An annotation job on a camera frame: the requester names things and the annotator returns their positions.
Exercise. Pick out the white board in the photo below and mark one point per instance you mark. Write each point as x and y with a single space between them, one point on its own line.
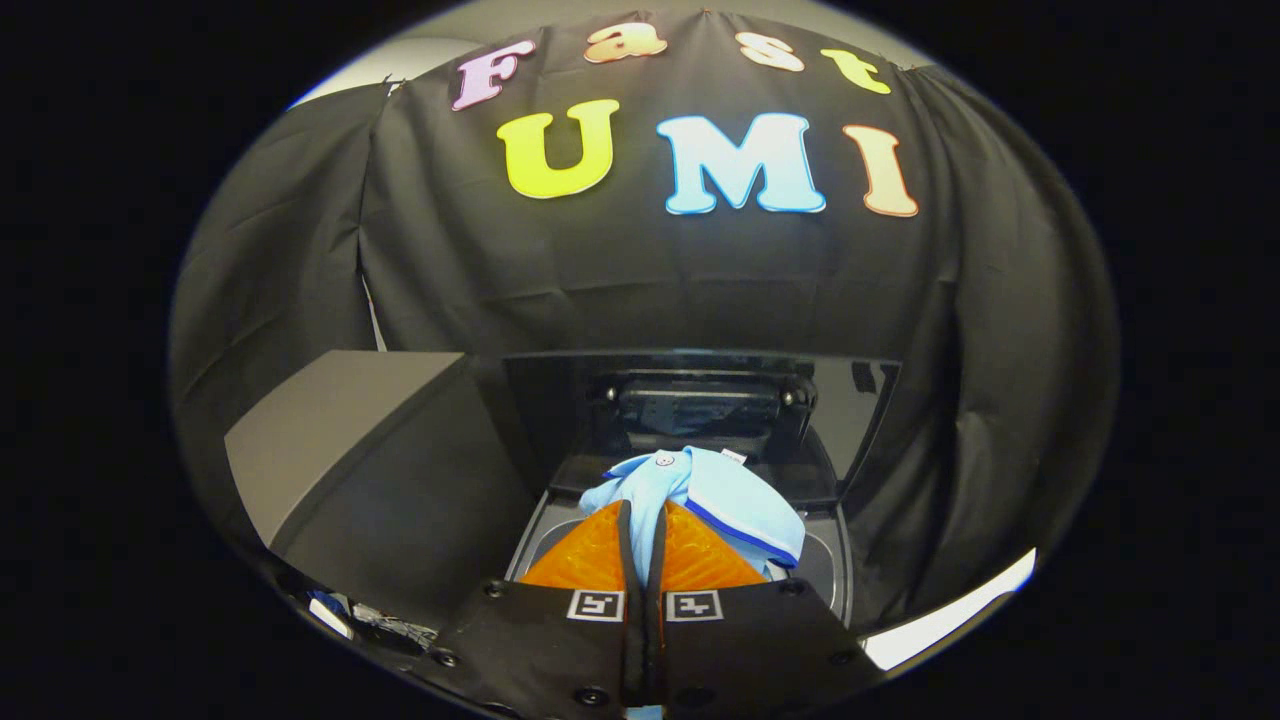
940 620

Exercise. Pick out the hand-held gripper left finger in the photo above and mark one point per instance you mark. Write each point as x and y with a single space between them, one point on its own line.
540 640

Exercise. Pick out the black backdrop cloth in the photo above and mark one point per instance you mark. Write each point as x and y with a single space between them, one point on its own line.
640 280

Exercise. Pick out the light blue polo shirt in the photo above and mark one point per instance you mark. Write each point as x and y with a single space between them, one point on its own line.
730 500

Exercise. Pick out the grey cabinet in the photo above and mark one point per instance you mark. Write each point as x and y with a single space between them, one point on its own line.
340 420

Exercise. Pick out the grey washing machine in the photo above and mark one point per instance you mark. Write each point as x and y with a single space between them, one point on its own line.
830 570

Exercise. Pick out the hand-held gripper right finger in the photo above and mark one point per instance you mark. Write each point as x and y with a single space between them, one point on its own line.
760 640

